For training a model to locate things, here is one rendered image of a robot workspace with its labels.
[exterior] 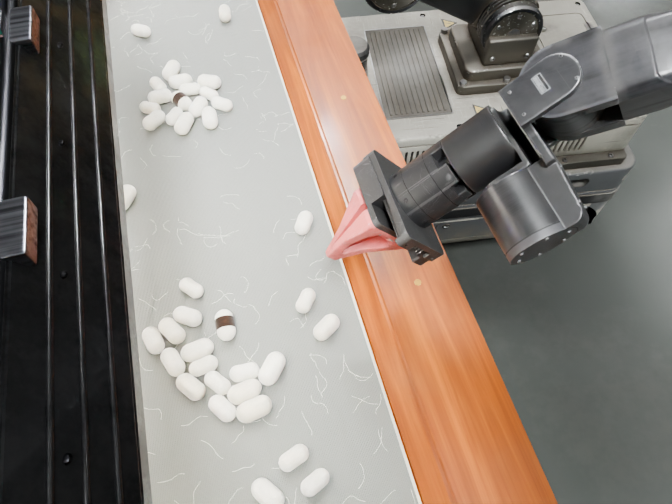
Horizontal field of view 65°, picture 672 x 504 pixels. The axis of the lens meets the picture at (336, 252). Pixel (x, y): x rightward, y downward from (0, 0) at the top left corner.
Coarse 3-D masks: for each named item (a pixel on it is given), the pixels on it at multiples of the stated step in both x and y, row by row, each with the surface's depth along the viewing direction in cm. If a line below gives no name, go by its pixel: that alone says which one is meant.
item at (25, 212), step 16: (0, 16) 31; (16, 16) 32; (32, 16) 32; (0, 32) 30; (16, 32) 31; (32, 32) 31; (32, 48) 31; (0, 208) 24; (16, 208) 24; (32, 208) 25; (0, 224) 24; (16, 224) 24; (32, 224) 25; (0, 240) 24; (16, 240) 24; (32, 240) 24; (0, 256) 23; (16, 256) 23; (32, 256) 24
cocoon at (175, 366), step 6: (168, 348) 58; (162, 354) 58; (168, 354) 58; (174, 354) 58; (162, 360) 58; (168, 360) 57; (174, 360) 57; (180, 360) 58; (168, 366) 57; (174, 366) 57; (180, 366) 57; (168, 372) 57; (174, 372) 57; (180, 372) 57
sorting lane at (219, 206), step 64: (128, 0) 93; (192, 0) 93; (256, 0) 92; (128, 64) 84; (192, 64) 84; (256, 64) 84; (128, 128) 77; (192, 128) 77; (256, 128) 77; (192, 192) 71; (256, 192) 71; (192, 256) 66; (256, 256) 66; (320, 256) 66; (256, 320) 62; (320, 320) 62; (320, 384) 58; (192, 448) 55; (256, 448) 55; (320, 448) 55; (384, 448) 55
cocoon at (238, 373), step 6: (234, 366) 57; (240, 366) 57; (246, 366) 57; (252, 366) 57; (258, 366) 58; (234, 372) 57; (240, 372) 57; (246, 372) 57; (252, 372) 57; (258, 372) 57; (234, 378) 57; (240, 378) 57; (246, 378) 57; (252, 378) 57
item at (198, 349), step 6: (192, 342) 58; (198, 342) 58; (204, 342) 58; (210, 342) 59; (186, 348) 58; (192, 348) 58; (198, 348) 58; (204, 348) 58; (210, 348) 58; (186, 354) 58; (192, 354) 58; (198, 354) 58; (204, 354) 58; (186, 360) 58; (192, 360) 58
